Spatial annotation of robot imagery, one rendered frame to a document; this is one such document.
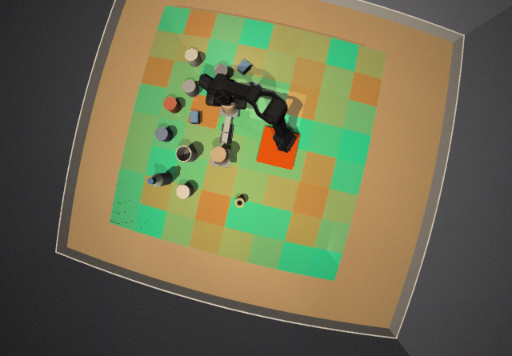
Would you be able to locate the grey bottle with blue cap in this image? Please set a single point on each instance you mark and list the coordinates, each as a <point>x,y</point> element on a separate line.
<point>160,179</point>

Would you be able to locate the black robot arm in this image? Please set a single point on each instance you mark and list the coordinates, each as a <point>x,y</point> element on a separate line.
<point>274,114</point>

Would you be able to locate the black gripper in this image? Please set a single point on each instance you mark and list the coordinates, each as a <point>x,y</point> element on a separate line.
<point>212,100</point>

